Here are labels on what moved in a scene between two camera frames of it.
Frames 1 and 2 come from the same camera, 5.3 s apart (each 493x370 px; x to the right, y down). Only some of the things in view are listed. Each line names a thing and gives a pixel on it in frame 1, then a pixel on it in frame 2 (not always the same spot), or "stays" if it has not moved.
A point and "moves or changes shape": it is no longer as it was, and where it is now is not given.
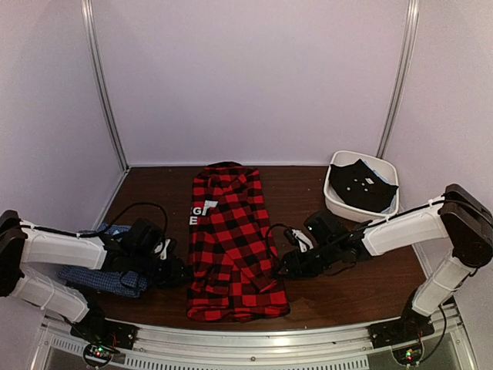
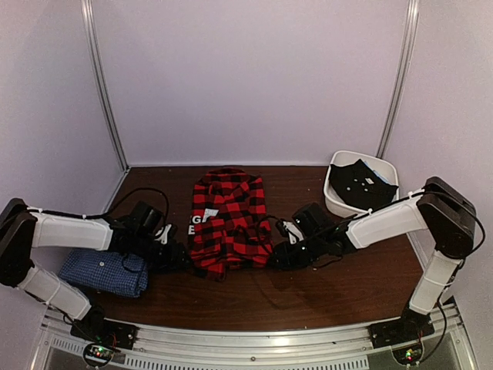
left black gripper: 172,274 to 172,260
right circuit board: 408,355 stays
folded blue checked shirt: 122,284 stays
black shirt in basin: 361,186 stays
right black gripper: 296,267 to 286,257
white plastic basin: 338,206 stays
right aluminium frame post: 413,16 stays
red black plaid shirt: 234,271 moves or changes shape
